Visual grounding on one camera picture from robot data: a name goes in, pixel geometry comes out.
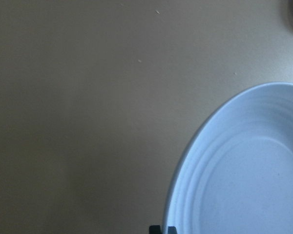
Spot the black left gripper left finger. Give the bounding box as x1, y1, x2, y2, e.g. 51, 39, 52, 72
148, 225, 161, 234

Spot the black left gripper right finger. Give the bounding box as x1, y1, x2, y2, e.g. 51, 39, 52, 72
167, 226, 177, 234

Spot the blue round plate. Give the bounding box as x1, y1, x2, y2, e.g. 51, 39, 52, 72
162, 82, 293, 234

